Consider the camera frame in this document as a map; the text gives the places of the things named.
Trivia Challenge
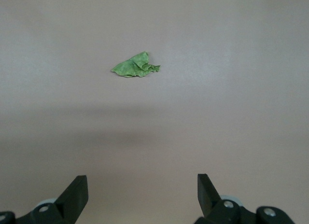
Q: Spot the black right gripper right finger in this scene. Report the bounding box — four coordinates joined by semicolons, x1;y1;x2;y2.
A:
195;173;297;224

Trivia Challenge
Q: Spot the green lettuce leaf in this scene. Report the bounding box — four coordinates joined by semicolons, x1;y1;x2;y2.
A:
111;51;161;78

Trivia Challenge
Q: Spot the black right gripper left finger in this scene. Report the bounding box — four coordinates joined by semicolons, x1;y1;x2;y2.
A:
0;175;89;224

